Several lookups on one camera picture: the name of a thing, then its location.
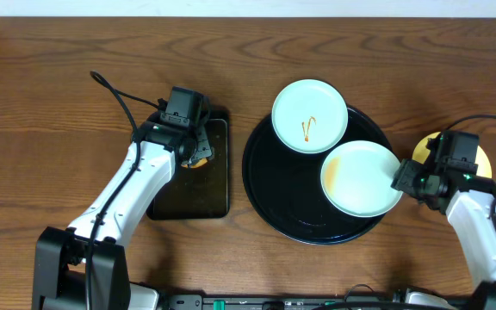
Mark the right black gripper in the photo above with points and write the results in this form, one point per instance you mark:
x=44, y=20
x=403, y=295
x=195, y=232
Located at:
x=404, y=176

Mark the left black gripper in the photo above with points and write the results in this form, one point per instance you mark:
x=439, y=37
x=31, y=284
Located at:
x=202, y=151

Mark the orange sponge with green pad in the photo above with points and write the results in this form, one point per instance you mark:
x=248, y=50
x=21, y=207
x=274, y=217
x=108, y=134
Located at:
x=193, y=164

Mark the pale green plate with sauce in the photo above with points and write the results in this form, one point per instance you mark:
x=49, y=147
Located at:
x=357, y=177

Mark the yellow plate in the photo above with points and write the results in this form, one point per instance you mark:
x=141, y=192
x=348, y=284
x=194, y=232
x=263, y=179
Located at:
x=421, y=153

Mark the light blue plate with sauce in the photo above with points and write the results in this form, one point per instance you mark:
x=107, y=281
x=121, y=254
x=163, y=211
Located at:
x=309, y=116

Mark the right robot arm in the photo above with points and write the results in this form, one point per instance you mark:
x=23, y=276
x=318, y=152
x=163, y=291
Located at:
x=468, y=201

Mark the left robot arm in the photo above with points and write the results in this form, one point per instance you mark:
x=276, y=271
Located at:
x=85, y=266

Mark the black rectangular water tray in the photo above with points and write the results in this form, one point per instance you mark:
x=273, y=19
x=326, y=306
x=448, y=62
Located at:
x=201, y=193

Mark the round black serving tray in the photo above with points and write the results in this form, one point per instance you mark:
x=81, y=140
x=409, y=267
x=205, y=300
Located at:
x=284, y=188

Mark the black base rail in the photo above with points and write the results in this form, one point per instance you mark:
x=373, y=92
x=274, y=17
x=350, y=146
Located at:
x=359, y=292

